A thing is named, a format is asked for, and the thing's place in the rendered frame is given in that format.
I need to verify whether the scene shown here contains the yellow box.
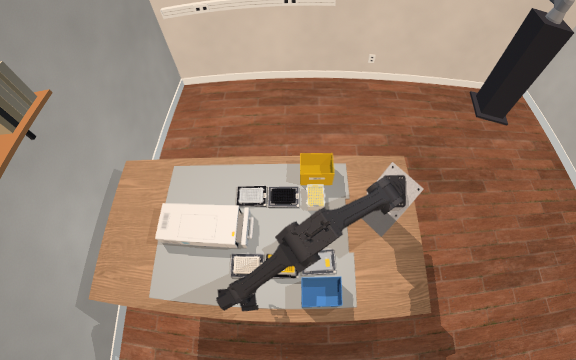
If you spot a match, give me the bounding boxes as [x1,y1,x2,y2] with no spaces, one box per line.
[300,153,334,185]

